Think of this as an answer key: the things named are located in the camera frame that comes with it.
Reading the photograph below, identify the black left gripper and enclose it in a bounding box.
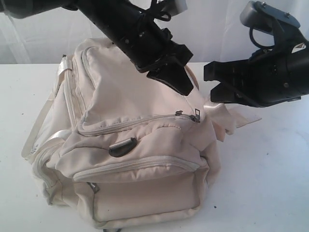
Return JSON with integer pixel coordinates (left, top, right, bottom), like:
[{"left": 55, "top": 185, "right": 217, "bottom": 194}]
[{"left": 114, "top": 24, "right": 194, "bottom": 96}]

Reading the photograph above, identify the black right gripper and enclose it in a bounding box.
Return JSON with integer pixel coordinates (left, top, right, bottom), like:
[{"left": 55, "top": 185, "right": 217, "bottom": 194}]
[{"left": 203, "top": 47, "right": 308, "bottom": 107}]

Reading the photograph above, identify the cream fabric duffel bag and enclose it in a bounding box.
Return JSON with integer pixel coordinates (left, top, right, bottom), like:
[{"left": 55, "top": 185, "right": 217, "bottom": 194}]
[{"left": 22, "top": 38, "right": 260, "bottom": 229}]

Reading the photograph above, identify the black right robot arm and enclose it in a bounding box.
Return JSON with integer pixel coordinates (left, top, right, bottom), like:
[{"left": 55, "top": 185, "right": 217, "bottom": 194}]
[{"left": 203, "top": 45, "right": 309, "bottom": 108}]

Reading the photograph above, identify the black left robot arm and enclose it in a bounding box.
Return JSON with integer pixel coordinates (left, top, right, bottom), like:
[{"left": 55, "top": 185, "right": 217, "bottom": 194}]
[{"left": 0, "top": 0, "right": 193, "bottom": 96}]

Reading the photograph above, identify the white backdrop curtain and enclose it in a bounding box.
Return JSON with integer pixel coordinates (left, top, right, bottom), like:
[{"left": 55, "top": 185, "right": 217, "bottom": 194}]
[{"left": 0, "top": 0, "right": 309, "bottom": 65}]

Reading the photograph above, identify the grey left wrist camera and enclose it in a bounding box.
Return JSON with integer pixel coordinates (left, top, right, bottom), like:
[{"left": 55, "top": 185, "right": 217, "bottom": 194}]
[{"left": 156, "top": 0, "right": 188, "bottom": 16}]

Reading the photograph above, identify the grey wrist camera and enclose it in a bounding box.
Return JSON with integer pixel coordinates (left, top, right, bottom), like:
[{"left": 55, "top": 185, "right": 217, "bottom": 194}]
[
  {"left": 156, "top": 0, "right": 188, "bottom": 16},
  {"left": 239, "top": 0, "right": 300, "bottom": 35}
]

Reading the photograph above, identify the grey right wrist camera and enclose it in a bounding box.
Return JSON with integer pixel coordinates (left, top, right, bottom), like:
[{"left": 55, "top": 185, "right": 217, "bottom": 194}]
[{"left": 239, "top": 0, "right": 300, "bottom": 35}]

